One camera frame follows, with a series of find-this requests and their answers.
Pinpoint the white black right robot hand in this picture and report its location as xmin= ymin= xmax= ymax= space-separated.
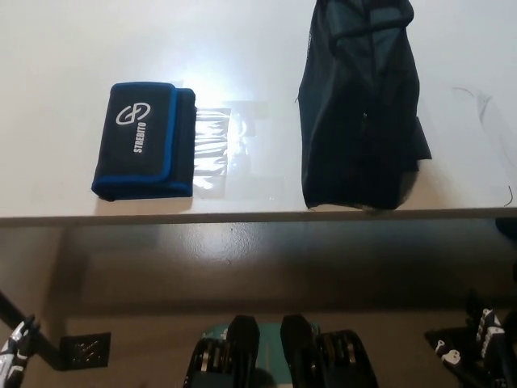
xmin=463 ymin=288 xmax=506 ymax=367

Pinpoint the black lunch bag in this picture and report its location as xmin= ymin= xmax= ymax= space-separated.
xmin=296 ymin=0 xmax=430 ymax=212

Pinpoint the black table leg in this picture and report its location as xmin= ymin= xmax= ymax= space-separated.
xmin=0 ymin=288 xmax=65 ymax=371

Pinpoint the thin dark thread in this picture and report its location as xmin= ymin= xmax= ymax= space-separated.
xmin=451 ymin=86 xmax=511 ymax=209

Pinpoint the clear plastic sheet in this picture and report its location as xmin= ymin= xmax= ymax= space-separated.
xmin=192 ymin=98 xmax=292 ymax=200

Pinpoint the black blue-trimmed Strebito notebook pouch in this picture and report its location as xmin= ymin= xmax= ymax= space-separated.
xmin=90 ymin=82 xmax=198 ymax=201

